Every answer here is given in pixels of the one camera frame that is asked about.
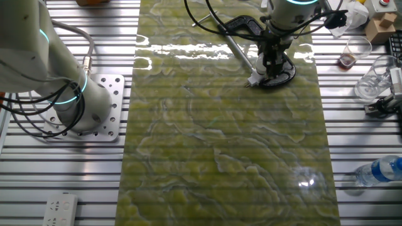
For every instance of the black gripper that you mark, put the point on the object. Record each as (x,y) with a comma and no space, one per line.
(274,47)

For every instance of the white light bulb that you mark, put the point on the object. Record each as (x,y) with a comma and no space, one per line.
(260,64)

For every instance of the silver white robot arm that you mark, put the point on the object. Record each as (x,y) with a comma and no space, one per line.
(25,47)

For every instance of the white lamp socket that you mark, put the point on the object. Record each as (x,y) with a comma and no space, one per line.
(256,78)

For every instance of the black C-clamp with steel screw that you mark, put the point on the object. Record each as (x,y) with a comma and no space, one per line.
(245,23)

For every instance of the plastic cup with brown liquid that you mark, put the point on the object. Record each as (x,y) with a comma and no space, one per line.
(355,51)

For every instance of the green marble pattern mat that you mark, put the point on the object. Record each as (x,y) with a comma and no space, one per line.
(220,141)

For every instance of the crumpled white tissue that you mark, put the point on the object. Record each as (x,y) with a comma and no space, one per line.
(358,15)

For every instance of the empty clear plastic cup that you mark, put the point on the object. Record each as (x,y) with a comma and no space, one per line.
(373,81)

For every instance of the small cardboard box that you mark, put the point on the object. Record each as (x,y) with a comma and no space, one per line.
(378,33)

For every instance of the grey emergency stop box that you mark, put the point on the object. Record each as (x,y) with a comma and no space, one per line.
(377,7)

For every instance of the small tan wooden block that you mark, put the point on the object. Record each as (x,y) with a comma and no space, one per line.
(387,19)

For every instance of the black keyboard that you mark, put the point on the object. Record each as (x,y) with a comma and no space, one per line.
(396,45)

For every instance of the water bottle with blue cap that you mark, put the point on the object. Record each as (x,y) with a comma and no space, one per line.
(377,171)

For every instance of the white power strip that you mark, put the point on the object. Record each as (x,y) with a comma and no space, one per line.
(59,210)

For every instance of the silver camera on black clamp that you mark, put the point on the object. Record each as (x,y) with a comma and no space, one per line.
(396,81)

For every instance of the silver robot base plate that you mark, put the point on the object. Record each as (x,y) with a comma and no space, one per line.
(114,103)

